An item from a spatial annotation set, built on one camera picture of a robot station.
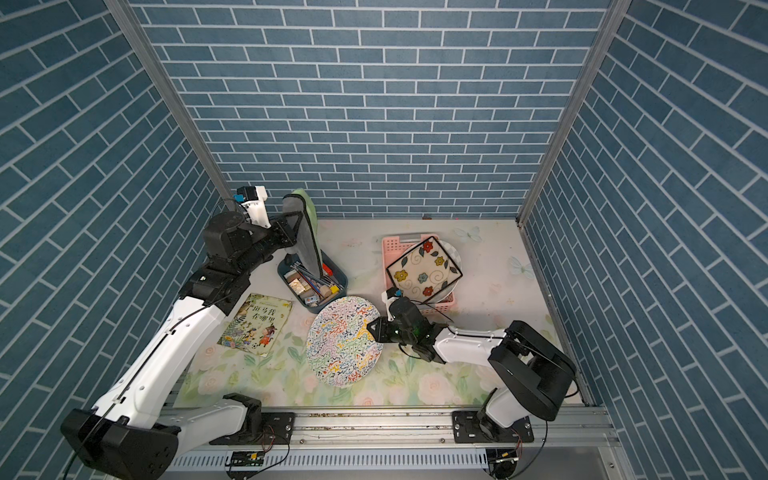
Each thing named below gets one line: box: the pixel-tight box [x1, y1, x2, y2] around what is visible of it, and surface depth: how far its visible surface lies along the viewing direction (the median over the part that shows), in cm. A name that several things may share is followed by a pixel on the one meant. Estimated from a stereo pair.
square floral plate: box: [386, 236, 463, 304], surface depth 101 cm
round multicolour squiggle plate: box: [306, 296, 384, 388], surface depth 86 cm
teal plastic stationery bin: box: [278, 250, 349, 314], surface depth 98 cm
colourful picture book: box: [217, 293, 292, 357], surface depth 91 cm
